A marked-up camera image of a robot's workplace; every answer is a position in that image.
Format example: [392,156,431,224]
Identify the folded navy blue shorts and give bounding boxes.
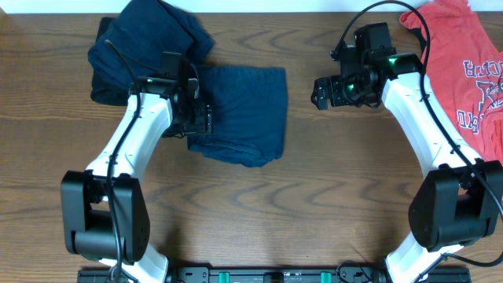
[87,0,216,102]

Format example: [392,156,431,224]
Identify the folded black garment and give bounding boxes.
[87,15,133,106]

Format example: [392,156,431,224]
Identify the navy blue shorts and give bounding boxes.
[87,0,216,102]
[187,65,288,167]

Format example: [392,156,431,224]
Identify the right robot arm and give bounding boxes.
[311,23,502,282]

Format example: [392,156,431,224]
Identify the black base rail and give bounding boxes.
[76,264,472,283]

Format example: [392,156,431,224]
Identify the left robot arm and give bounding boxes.
[61,52,212,282]

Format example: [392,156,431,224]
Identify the red printed t-shirt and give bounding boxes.
[417,0,502,161]

